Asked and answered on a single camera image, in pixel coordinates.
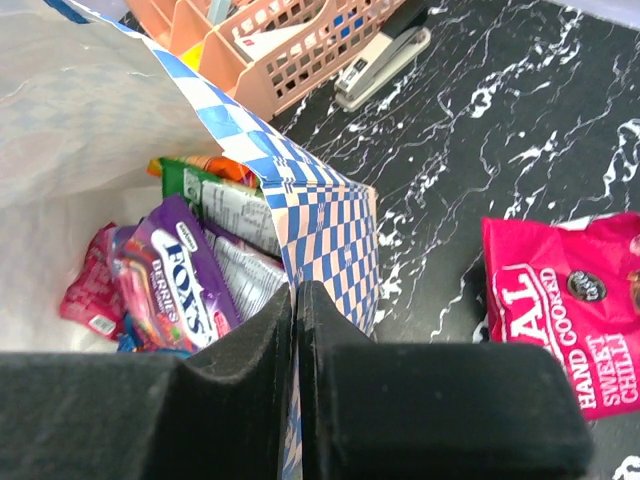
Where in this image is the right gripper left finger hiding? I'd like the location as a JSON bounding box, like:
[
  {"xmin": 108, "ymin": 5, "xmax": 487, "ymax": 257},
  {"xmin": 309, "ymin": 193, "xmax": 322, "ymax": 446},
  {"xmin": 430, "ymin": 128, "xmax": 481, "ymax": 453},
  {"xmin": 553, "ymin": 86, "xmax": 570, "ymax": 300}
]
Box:
[{"xmin": 1, "ymin": 286, "xmax": 292, "ymax": 479}]

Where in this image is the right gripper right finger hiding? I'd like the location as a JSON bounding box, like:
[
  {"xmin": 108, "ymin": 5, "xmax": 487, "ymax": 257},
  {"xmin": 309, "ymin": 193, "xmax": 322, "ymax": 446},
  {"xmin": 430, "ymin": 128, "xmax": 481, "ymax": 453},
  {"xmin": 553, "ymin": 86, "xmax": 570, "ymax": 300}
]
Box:
[{"xmin": 296, "ymin": 281, "xmax": 594, "ymax": 479}]

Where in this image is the pink chips bag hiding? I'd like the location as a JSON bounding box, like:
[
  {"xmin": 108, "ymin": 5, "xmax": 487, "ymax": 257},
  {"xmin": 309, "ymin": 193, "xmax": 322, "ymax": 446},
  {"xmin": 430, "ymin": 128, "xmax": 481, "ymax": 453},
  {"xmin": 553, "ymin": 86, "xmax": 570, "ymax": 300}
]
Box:
[{"xmin": 482, "ymin": 212, "xmax": 639, "ymax": 420}]

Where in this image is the blue checkered paper bag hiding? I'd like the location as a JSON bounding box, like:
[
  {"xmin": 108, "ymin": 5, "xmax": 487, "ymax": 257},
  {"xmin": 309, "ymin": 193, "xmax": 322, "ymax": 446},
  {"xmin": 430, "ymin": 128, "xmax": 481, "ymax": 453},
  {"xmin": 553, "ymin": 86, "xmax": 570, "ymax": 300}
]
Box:
[{"xmin": 1, "ymin": 1, "xmax": 379, "ymax": 479}]

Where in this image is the purple Fox's candy bag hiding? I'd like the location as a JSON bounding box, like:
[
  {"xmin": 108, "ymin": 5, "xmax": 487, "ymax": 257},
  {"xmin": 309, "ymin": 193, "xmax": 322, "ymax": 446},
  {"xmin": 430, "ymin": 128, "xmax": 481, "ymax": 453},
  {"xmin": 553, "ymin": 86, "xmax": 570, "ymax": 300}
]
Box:
[{"xmin": 110, "ymin": 194, "xmax": 242, "ymax": 354}]

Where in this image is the rainbow candy bag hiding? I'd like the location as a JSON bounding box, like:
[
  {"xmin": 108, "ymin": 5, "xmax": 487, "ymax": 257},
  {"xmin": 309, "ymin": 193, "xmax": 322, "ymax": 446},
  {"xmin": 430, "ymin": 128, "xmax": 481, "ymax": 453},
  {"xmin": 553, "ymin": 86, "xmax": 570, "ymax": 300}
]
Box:
[{"xmin": 150, "ymin": 157, "xmax": 281, "ymax": 257}]

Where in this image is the blue snack packet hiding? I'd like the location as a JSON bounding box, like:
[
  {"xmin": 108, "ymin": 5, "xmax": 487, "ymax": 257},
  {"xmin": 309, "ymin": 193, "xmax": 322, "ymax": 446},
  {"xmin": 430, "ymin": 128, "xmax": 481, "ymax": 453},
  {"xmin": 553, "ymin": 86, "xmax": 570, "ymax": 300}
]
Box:
[{"xmin": 117, "ymin": 313, "xmax": 191, "ymax": 359}]

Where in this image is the small pink snack packet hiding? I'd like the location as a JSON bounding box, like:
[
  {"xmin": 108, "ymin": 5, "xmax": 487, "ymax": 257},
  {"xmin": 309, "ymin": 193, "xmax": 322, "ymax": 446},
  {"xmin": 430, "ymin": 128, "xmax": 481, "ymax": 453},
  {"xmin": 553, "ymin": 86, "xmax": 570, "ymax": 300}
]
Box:
[{"xmin": 58, "ymin": 223, "xmax": 125, "ymax": 341}]

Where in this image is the orange plastic file organizer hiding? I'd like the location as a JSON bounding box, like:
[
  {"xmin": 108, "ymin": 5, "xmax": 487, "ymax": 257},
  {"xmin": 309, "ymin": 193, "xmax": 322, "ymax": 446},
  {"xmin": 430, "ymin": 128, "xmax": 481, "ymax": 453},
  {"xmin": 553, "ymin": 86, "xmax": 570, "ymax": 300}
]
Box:
[{"xmin": 127, "ymin": 0, "xmax": 400, "ymax": 120}]

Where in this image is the grey stapler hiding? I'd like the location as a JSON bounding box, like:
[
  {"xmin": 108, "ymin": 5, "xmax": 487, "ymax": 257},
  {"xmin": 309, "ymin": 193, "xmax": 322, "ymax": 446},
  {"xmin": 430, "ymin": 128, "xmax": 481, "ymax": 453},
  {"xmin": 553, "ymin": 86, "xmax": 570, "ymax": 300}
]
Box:
[{"xmin": 334, "ymin": 1, "xmax": 431, "ymax": 112}]

